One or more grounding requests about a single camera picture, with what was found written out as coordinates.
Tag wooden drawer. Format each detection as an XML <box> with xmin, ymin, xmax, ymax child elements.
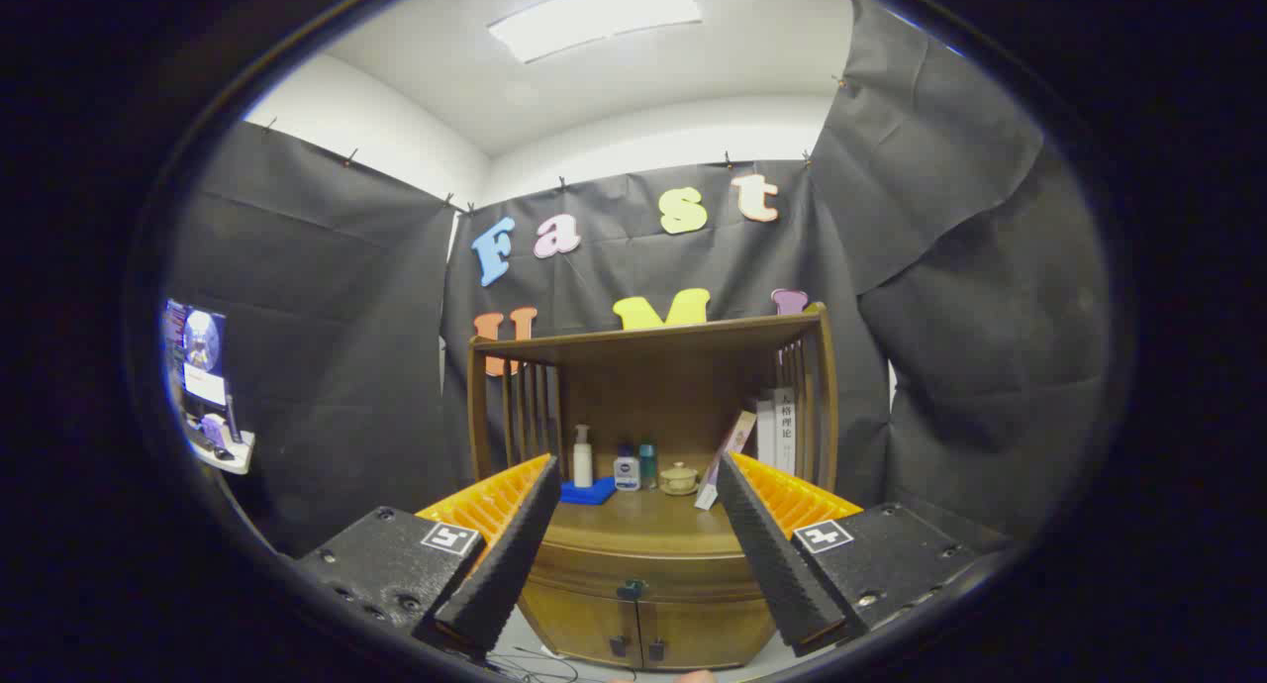
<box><xmin>528</xmin><ymin>542</ymin><xmax>763</xmax><ymax>605</ymax></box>

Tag black backdrop cloth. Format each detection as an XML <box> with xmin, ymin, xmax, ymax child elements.
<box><xmin>163</xmin><ymin>0</ymin><xmax>1110</xmax><ymax>555</ymax></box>

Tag black floor cables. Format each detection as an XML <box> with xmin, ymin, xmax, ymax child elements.
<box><xmin>495</xmin><ymin>643</ymin><xmax>634</xmax><ymax>683</ymax></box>

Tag wooden cabinet door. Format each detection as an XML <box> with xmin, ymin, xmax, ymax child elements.
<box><xmin>520</xmin><ymin>581</ymin><xmax>644</xmax><ymax>667</ymax></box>
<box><xmin>638</xmin><ymin>599</ymin><xmax>778</xmax><ymax>672</ymax></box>

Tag computer monitor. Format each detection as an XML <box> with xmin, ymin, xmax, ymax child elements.
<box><xmin>163</xmin><ymin>300</ymin><xmax>231</xmax><ymax>407</ymax></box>

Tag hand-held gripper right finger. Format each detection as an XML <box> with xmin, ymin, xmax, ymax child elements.
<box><xmin>715</xmin><ymin>451</ymin><xmax>1011</xmax><ymax>656</ymax></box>

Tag white book black spine print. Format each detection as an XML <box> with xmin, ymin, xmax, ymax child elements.
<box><xmin>773</xmin><ymin>387</ymin><xmax>798</xmax><ymax>476</ymax></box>

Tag wooden cabinet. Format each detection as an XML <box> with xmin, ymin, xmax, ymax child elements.
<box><xmin>465</xmin><ymin>303</ymin><xmax>840</xmax><ymax>672</ymax></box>

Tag white side table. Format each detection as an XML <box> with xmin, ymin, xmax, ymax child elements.
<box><xmin>183</xmin><ymin>431</ymin><xmax>256</xmax><ymax>476</ymax></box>

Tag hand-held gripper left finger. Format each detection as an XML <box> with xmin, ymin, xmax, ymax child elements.
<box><xmin>294</xmin><ymin>453</ymin><xmax>563</xmax><ymax>656</ymax></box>

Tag ceiling light panel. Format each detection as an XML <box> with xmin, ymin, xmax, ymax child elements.
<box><xmin>488</xmin><ymin>0</ymin><xmax>704</xmax><ymax>65</ymax></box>

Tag pink white leaning book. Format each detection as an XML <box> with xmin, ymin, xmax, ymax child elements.
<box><xmin>694</xmin><ymin>411</ymin><xmax>758</xmax><ymax>511</ymax></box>

